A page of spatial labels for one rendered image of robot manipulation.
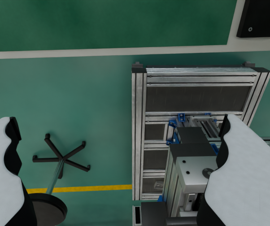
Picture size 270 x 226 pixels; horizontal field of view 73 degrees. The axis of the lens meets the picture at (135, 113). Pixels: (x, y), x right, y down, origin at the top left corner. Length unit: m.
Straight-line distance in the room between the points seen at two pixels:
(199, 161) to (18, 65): 1.32
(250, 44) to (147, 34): 0.28
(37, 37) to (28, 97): 1.07
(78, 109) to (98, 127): 0.23
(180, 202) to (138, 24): 0.48
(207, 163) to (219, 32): 0.34
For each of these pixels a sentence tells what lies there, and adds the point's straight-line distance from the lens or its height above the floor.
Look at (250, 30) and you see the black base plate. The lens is 0.58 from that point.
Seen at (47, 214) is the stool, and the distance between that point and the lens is 1.52.
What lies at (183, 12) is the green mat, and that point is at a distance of 0.52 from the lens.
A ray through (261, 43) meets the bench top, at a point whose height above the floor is 0.75.
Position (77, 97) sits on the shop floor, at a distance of 1.46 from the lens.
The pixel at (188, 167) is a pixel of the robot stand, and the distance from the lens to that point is 0.50.
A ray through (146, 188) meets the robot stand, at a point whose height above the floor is 0.21.
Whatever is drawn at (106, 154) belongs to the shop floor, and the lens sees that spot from 1.78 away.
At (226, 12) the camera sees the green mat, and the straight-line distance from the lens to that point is 0.56.
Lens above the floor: 1.26
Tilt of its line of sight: 58 degrees down
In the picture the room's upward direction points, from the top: 176 degrees clockwise
